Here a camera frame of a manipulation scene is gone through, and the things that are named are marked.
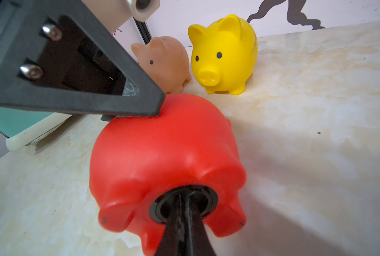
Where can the red piggy bank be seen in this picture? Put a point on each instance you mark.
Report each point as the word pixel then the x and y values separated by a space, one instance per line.
pixel 138 164

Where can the yellow piggy bank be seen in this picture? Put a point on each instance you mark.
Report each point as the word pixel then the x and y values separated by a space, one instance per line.
pixel 224 54

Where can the mint green chrome toaster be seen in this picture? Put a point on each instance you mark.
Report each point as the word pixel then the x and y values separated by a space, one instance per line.
pixel 22 128

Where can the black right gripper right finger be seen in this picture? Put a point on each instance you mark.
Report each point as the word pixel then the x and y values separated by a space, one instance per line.
pixel 196 239

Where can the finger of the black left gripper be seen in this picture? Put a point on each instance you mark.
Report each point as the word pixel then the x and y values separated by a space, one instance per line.
pixel 56 56

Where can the pink piggy bank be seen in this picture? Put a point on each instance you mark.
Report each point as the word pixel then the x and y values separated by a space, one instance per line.
pixel 166 61

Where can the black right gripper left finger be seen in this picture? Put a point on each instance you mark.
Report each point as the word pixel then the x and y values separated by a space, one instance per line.
pixel 171 244

